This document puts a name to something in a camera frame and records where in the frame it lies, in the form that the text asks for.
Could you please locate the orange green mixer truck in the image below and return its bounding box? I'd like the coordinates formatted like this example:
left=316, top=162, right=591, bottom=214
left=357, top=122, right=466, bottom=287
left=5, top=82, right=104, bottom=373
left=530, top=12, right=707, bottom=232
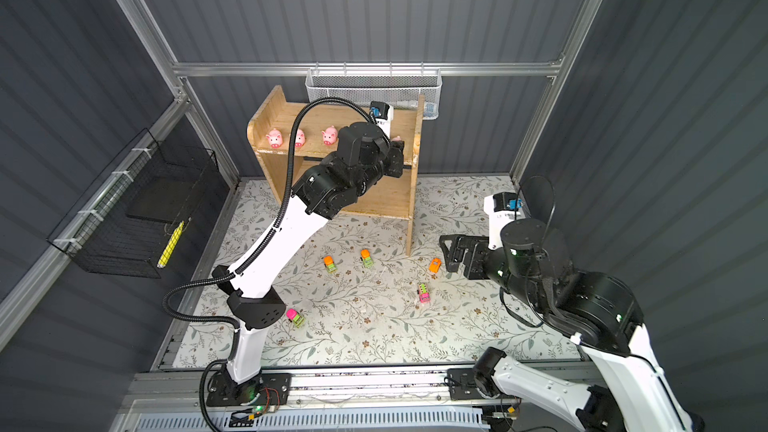
left=323, top=255, right=337, bottom=273
left=360, top=249, right=374, bottom=268

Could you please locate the yellow corn toy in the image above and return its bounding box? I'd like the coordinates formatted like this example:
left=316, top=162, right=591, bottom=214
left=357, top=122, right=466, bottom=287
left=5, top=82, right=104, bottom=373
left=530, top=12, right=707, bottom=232
left=156, top=221, right=185, bottom=269

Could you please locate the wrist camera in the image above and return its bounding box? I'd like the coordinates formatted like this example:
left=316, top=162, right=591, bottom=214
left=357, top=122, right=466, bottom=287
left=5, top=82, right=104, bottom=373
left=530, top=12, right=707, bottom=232
left=370, top=101, right=394, bottom=137
left=483, top=192, right=526, bottom=250

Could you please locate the pink pig toy front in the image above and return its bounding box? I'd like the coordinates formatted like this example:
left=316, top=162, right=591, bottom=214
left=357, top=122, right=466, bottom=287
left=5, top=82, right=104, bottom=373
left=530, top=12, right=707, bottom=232
left=322, top=126, right=338, bottom=146

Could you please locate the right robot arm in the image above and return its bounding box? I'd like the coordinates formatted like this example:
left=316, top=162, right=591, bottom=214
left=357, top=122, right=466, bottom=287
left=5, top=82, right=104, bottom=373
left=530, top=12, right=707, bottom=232
left=439, top=218, right=705, bottom=431

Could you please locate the orange toy car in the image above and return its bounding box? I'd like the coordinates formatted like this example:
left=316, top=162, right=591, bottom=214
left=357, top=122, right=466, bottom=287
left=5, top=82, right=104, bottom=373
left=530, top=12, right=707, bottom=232
left=428, top=258, right=442, bottom=274

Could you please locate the white wire mesh basket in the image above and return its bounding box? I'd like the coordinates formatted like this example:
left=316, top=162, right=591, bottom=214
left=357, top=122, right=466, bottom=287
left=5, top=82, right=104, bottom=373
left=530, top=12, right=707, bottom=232
left=305, top=68, right=443, bottom=112

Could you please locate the wooden two-tier shelf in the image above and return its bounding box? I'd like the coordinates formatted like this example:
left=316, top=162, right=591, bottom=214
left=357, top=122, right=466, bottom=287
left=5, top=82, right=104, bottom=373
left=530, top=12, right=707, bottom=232
left=247, top=85, right=423, bottom=255

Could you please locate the black wire basket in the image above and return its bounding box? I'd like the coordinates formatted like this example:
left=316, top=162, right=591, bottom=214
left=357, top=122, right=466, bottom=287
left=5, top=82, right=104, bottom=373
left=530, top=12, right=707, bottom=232
left=48, top=133, right=220, bottom=279

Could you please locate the pink green toy truck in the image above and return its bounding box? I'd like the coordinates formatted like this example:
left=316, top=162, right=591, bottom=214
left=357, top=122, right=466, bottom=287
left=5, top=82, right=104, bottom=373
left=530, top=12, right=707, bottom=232
left=417, top=283, right=431, bottom=304

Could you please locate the orange green mixer truck left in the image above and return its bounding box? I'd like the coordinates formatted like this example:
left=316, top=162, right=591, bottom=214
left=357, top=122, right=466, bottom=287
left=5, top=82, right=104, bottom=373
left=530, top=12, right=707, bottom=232
left=323, top=255, right=337, bottom=273

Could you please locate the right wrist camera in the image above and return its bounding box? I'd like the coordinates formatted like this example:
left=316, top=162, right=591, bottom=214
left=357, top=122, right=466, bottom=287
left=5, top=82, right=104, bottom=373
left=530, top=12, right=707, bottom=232
left=483, top=192, right=526, bottom=250

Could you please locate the orange green mixer truck right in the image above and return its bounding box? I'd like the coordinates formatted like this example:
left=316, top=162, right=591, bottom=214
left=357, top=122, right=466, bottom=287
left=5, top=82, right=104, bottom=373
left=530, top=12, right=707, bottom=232
left=360, top=249, right=374, bottom=268

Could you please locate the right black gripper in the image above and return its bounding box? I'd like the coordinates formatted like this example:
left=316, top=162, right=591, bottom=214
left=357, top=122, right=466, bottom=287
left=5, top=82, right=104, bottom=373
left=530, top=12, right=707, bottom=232
left=434, top=229, right=537, bottom=312

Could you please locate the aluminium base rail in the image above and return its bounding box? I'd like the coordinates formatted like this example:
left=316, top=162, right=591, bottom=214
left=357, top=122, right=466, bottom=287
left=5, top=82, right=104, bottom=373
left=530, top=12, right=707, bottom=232
left=128, top=361, right=607, bottom=409

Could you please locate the white vented cover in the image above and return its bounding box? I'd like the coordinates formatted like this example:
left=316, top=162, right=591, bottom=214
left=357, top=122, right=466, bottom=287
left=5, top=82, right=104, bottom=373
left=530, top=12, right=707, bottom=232
left=134, top=406, right=490, bottom=432

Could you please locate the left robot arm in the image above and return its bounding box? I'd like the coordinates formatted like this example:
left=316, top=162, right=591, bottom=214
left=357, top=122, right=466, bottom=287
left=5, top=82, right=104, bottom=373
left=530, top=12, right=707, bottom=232
left=162, top=97, right=404, bottom=386

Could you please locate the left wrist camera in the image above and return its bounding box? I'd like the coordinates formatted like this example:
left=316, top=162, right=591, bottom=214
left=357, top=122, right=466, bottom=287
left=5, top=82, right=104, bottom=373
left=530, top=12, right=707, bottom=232
left=370, top=101, right=394, bottom=137

